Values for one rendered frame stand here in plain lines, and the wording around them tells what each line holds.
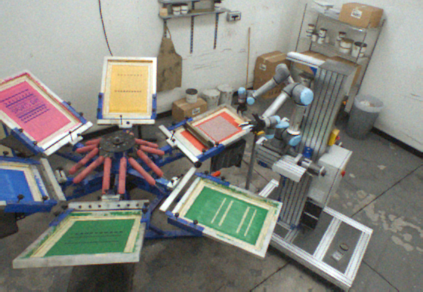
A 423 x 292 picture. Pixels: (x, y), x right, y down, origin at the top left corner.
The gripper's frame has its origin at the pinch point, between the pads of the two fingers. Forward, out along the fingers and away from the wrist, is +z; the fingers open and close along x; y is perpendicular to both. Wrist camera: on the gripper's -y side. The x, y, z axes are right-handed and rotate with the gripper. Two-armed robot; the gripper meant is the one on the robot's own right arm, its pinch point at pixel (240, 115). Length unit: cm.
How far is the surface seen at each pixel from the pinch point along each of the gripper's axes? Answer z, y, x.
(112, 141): -40, 0, -141
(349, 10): -33, -65, 275
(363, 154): 151, 54, 213
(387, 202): 140, 133, 145
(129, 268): -9, 94, -177
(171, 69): 28, -192, 20
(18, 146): -15, -87, -211
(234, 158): 35.8, 21.4, -26.5
